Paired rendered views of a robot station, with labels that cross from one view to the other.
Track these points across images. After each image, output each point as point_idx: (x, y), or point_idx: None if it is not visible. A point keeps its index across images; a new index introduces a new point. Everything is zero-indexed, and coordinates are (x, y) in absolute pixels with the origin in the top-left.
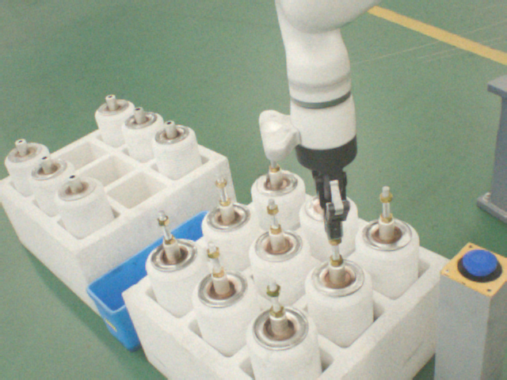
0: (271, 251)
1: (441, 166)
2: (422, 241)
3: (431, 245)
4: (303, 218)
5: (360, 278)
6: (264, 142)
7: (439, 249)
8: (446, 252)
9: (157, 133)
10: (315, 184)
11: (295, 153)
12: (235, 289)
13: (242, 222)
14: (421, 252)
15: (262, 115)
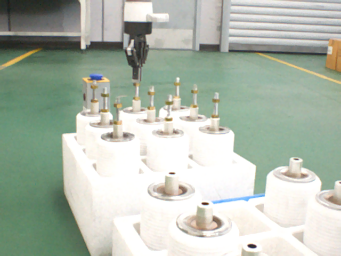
0: (156, 120)
1: None
2: (0, 228)
3: (0, 224)
4: (123, 126)
5: (127, 108)
6: (167, 15)
7: (1, 221)
8: (0, 218)
9: (189, 195)
10: (146, 44)
11: (151, 29)
12: (187, 116)
13: (162, 128)
14: (70, 138)
15: (159, 14)
